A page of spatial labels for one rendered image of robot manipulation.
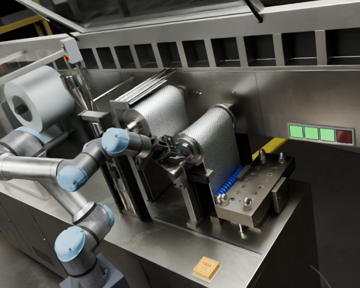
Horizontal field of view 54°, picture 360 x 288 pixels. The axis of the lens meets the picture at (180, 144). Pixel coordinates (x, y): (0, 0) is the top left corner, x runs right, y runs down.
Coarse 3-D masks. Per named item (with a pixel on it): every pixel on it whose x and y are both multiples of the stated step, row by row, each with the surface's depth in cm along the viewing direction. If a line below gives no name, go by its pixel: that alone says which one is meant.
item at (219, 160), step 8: (232, 136) 150; (224, 144) 146; (232, 144) 151; (216, 152) 142; (224, 152) 147; (232, 152) 152; (208, 160) 138; (216, 160) 143; (224, 160) 148; (232, 160) 152; (208, 168) 139; (216, 168) 144; (224, 168) 148; (232, 168) 153; (216, 176) 144; (224, 176) 149; (216, 184) 145; (224, 184) 150; (216, 192) 146
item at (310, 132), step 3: (306, 129) 138; (309, 129) 137; (312, 129) 137; (315, 129) 136; (306, 132) 139; (309, 132) 138; (312, 132) 137; (315, 132) 136; (306, 135) 140; (309, 135) 139; (312, 135) 138; (315, 135) 137; (312, 138) 139; (315, 138) 138
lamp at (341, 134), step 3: (339, 132) 130; (342, 132) 130; (345, 132) 129; (348, 132) 128; (339, 135) 131; (342, 135) 130; (345, 135) 130; (348, 135) 129; (339, 138) 132; (342, 138) 131; (345, 138) 130; (348, 138) 130; (339, 141) 132; (342, 141) 132; (345, 141) 131; (348, 141) 130
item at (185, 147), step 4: (180, 144) 136; (184, 144) 135; (180, 148) 137; (184, 148) 135; (188, 148) 134; (180, 152) 138; (184, 152) 136; (188, 152) 135; (192, 152) 134; (180, 156) 139; (188, 156) 136; (192, 156) 135; (188, 160) 138
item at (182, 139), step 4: (176, 140) 137; (180, 140) 136; (184, 140) 134; (188, 140) 133; (188, 144) 134; (192, 144) 133; (192, 148) 134; (196, 148) 133; (196, 152) 134; (196, 156) 135; (192, 160) 138; (196, 160) 136
